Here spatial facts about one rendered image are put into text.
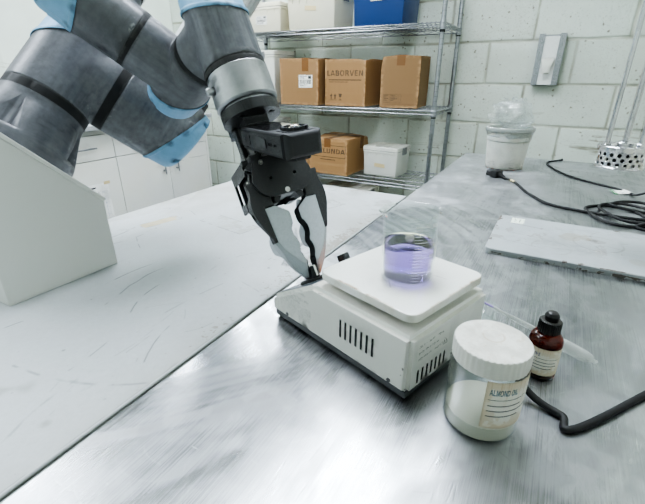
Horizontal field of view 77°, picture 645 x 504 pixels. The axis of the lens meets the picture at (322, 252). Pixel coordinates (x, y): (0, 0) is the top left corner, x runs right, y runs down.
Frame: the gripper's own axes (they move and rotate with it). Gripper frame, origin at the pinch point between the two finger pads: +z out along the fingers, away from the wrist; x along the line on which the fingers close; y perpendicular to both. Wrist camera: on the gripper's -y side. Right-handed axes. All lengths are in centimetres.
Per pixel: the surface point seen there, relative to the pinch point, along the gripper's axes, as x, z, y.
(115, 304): 21.1, -3.5, 15.5
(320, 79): -122, -104, 176
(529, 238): -42.9, 9.0, 6.1
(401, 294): -2.2, 5.0, -12.2
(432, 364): -3.2, 12.3, -11.7
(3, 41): 41, -185, 236
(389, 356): 0.8, 9.7, -11.7
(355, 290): 0.8, 3.4, -9.7
